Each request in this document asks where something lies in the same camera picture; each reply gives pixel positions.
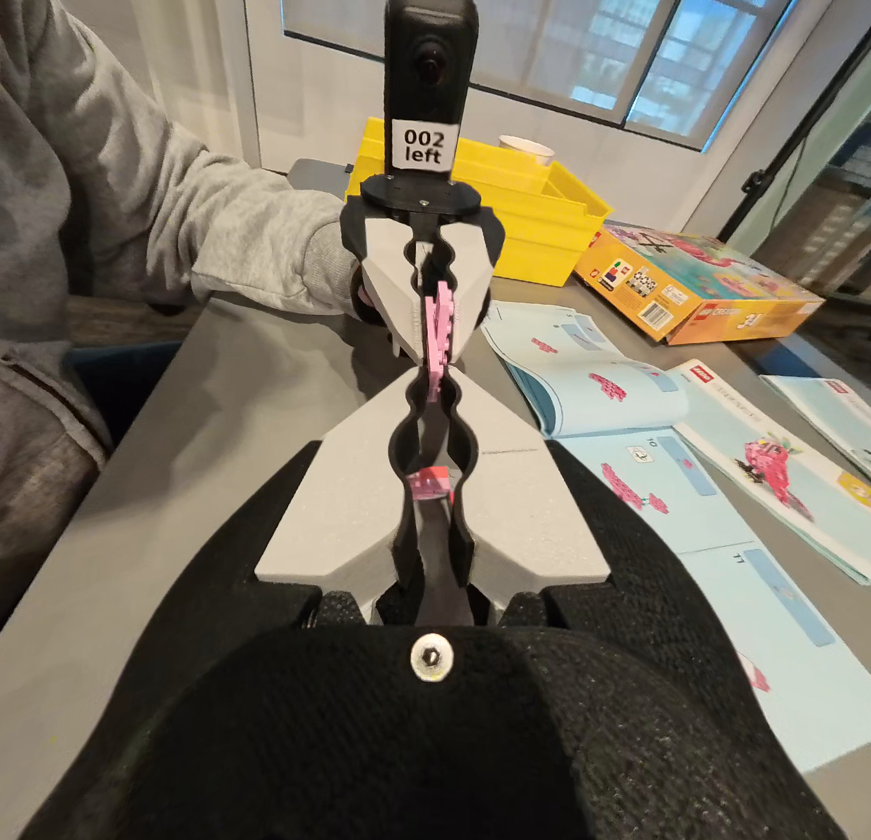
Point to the pink wedge brick plate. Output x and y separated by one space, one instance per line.
446 309

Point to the grey desk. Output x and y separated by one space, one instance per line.
238 411

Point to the pink red brick model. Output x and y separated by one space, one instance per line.
430 484

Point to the window with black frame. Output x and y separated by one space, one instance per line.
544 37

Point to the person's left forearm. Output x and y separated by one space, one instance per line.
258 241

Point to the closed instruction booklet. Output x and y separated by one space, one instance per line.
769 459

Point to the yellow plastic bin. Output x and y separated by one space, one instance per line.
531 241

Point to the light blue instruction booklet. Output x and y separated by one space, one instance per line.
612 411

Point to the yellow toy box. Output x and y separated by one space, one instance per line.
701 289

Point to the person's grey clothing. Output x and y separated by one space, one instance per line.
54 173

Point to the long pink brick plate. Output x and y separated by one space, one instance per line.
435 377

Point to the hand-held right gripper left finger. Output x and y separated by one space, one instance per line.
326 513

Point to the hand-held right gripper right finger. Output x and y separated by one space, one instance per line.
537 513

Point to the white paper cup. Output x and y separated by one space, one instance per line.
527 149

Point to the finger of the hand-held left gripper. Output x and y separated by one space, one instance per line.
388 275
473 268

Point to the person's left hand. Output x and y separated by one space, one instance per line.
366 296

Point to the glass partition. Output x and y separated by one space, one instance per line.
830 228

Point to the white instruction booklet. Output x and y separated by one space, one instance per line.
830 411

